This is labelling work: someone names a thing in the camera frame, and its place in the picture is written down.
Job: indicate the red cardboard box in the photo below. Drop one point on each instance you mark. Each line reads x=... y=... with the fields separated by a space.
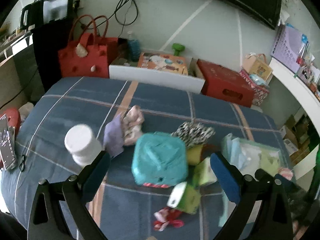
x=225 y=84

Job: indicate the black white spotted scrunchie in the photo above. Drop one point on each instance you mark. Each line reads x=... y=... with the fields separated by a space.
x=193 y=134

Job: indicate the yellow sponge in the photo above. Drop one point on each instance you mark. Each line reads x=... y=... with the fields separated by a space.
x=194 y=155

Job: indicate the blue plaid bed cover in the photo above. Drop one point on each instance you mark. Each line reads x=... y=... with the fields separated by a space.
x=123 y=209

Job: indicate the small green tissue pack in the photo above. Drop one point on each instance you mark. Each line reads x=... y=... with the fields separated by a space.
x=185 y=198

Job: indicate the pink patterned fabric piece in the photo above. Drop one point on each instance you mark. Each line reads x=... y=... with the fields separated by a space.
x=132 y=125

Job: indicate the white foam board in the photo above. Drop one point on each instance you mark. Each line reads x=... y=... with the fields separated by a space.
x=158 y=78

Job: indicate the red felt tote bag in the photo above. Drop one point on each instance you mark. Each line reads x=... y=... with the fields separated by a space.
x=90 y=54

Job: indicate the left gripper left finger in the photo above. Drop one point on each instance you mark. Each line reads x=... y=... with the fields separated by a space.
x=47 y=220

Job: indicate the orange illustrated toy box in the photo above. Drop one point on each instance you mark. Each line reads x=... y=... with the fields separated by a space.
x=163 y=62

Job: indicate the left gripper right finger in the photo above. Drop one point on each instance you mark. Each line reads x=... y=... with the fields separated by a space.
x=273 y=220

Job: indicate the beige gift bag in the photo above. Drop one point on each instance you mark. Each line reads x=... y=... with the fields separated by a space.
x=257 y=64

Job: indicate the light green cloth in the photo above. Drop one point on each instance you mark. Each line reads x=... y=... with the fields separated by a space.
x=270 y=163

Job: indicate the lilac cloth piece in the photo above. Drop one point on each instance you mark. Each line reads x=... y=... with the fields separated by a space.
x=113 y=140

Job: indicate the lilac perforated organizer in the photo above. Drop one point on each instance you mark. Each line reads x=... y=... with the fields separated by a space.
x=288 y=46

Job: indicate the pink white striped cloth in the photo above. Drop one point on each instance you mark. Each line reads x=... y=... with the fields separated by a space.
x=286 y=173

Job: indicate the white curved desk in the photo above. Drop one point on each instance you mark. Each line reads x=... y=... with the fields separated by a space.
x=299 y=90

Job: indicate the smartphone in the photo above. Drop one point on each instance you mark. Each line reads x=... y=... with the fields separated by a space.
x=8 y=155

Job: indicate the blue water bottle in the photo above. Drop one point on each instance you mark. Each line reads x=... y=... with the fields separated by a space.
x=134 y=47

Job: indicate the white plastic bottle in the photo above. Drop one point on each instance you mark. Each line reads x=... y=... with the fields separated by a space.
x=82 y=144

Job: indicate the red pink hair bow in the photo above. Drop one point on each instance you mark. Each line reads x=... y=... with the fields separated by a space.
x=167 y=217

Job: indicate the teal plastic toy box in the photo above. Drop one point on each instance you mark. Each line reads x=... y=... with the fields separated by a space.
x=159 y=160

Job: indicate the green toy dumbbell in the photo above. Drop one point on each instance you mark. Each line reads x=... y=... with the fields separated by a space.
x=177 y=48

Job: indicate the white tray with teal rim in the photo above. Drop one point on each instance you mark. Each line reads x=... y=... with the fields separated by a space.
x=253 y=150

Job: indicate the blue face mask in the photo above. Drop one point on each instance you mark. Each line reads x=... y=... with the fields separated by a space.
x=231 y=150

